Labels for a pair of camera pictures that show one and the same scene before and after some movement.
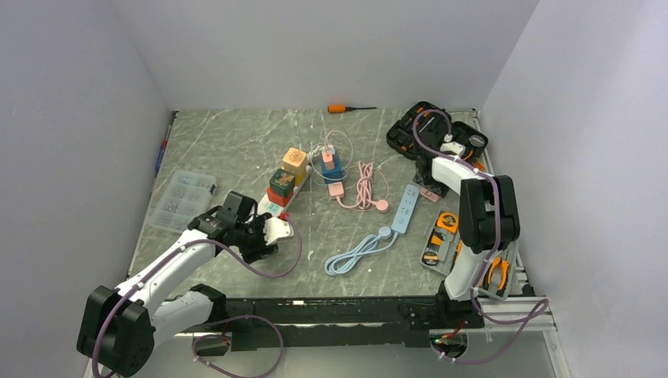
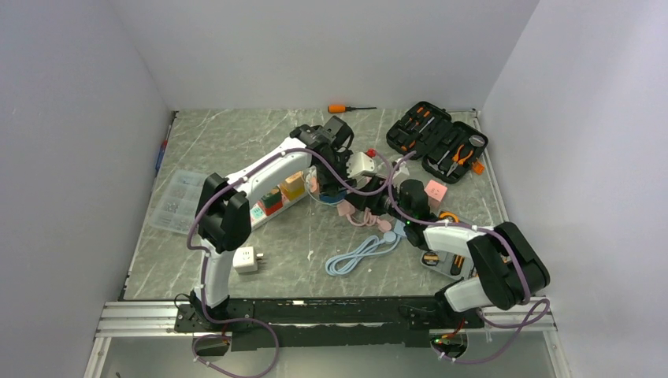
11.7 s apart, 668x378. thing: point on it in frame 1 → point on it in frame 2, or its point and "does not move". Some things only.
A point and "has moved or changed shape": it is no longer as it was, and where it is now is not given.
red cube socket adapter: (278, 199) → (271, 209)
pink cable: (365, 183) has moved or changed shape
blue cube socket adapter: (332, 176) has moved or changed shape
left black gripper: (261, 250) → (330, 187)
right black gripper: (440, 189) → (371, 201)
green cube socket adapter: (282, 182) → (272, 201)
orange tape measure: (448, 221) does not move
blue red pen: (163, 150) does not move
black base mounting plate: (258, 324) does not move
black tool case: (424, 125) does not move
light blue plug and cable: (382, 241) does not move
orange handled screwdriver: (342, 109) does not move
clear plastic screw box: (185, 198) does not move
